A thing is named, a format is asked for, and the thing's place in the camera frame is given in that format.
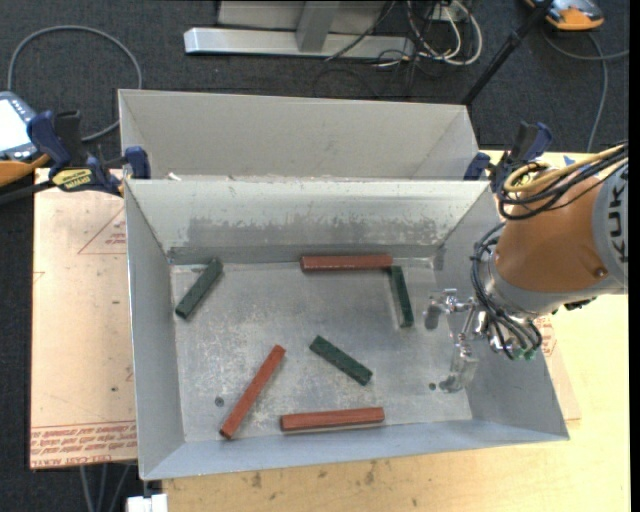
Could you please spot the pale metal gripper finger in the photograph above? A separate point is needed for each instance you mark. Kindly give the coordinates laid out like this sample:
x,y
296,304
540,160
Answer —
x,y
433,315
462,372

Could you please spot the dark green flat block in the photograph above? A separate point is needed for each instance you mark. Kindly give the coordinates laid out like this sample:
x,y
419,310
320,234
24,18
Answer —
x,y
200,287
341,360
401,297

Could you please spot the red-brown flat block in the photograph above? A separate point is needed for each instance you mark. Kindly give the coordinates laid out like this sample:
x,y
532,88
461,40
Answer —
x,y
332,419
252,392
346,262

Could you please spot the grey metal bin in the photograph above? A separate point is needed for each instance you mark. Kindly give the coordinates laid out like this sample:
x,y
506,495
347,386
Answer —
x,y
300,310

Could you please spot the brown cardboard board, red print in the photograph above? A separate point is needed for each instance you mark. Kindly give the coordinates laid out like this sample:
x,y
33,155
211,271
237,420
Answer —
x,y
80,325

